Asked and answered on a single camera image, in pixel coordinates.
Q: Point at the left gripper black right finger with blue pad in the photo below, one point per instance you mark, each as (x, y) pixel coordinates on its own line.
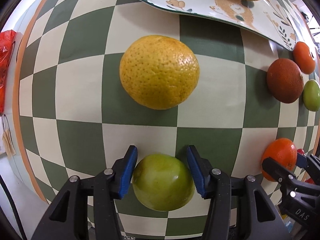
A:
(256, 216)

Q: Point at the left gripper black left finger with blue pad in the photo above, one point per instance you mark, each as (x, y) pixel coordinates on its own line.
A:
(66, 216)

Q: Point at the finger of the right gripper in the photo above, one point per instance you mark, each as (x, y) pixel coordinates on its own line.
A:
(279, 173)
(310, 164)

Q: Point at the bright orange mandarin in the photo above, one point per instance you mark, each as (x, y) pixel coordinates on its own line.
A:
(282, 151)

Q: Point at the small green apple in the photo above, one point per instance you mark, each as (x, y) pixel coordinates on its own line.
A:
(311, 95)

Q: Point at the large green apple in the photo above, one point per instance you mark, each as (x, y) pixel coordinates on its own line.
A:
(162, 182)

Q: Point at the dark reddish brown orange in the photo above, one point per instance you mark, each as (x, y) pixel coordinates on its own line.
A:
(284, 80)

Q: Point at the small orange mandarin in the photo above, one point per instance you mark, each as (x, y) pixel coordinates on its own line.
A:
(304, 58)

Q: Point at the large yellow orange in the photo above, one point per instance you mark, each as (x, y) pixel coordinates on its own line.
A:
(159, 72)

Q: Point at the green checkered tablecloth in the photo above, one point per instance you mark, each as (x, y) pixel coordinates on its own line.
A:
(76, 118)

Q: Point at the illustrated ceramic plate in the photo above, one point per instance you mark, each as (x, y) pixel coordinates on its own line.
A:
(267, 18)

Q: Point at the red plastic bag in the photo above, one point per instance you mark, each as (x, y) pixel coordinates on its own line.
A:
(6, 46)

